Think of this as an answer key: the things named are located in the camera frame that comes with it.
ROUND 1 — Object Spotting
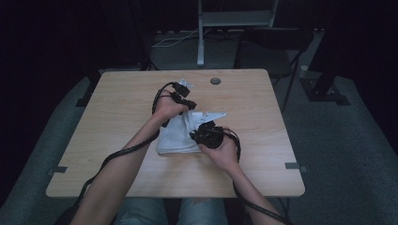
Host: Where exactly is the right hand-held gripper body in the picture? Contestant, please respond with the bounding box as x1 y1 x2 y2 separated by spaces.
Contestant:
191 112 227 149

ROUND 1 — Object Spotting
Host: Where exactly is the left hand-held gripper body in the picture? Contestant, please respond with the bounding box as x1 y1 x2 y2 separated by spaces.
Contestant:
170 78 194 102

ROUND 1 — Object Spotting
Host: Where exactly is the white tank top black trim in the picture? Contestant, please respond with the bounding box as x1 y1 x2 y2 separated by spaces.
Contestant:
156 110 220 155

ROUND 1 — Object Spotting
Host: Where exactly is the person's left hand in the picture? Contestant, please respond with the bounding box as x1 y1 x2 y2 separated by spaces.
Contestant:
153 90 191 122

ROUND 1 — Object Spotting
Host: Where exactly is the person's right hand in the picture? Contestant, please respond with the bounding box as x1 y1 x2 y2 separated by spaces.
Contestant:
199 127 241 172

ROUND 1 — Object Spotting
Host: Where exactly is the person's right leg in jeans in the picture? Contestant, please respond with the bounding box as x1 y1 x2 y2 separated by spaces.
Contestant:
176 197 229 225

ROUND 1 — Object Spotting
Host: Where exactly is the person's leg in jeans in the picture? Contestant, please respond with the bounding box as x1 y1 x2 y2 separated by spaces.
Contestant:
176 197 229 225
114 198 170 225

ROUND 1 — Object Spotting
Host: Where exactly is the grey tape piece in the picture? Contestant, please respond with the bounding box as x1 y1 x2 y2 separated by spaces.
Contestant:
46 166 69 176
284 162 309 173

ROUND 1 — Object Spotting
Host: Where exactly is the grey metal stand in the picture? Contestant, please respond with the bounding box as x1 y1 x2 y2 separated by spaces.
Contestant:
196 0 280 68

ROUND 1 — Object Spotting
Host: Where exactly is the person's left leg in jeans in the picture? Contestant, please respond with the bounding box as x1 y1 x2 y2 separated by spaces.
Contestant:
114 198 170 225

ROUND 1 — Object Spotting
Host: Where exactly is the black folding chair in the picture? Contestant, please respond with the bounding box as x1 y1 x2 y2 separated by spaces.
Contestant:
234 27 314 113

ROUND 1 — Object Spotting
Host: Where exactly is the black stand base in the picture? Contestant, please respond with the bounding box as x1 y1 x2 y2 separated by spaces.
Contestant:
299 29 351 107

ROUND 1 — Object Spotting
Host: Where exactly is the white floor cable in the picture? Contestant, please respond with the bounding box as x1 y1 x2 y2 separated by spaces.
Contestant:
152 27 210 49

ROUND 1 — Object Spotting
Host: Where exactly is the right hand-held gripper black cable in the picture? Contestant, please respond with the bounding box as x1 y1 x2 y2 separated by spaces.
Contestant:
223 127 295 225

